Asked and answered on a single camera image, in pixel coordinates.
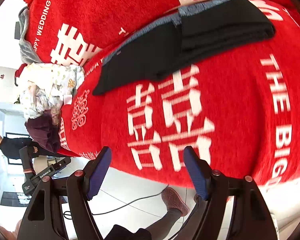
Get black floor cable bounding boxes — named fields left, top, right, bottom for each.
left=63, top=184, right=170, bottom=220

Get person in black clothes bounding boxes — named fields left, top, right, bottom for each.
left=0, top=136, right=64, bottom=160

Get black pants grey waistband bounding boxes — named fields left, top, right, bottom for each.
left=93, top=0, right=275, bottom=95

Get white floral cloth pile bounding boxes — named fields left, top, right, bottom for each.
left=18, top=63, right=85, bottom=120

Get maroon slipper foot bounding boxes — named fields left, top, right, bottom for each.
left=161, top=187, right=190, bottom=217

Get operator black trousers legs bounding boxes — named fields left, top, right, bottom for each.
left=106, top=195, right=207, bottom=239

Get red wedding quilt roll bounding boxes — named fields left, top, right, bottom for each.
left=14, top=0, right=296, bottom=67

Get dark maroon garment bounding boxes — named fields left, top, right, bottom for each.
left=25, top=112, right=61, bottom=153

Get red wedding bed blanket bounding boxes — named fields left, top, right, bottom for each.
left=59, top=0, right=300, bottom=186

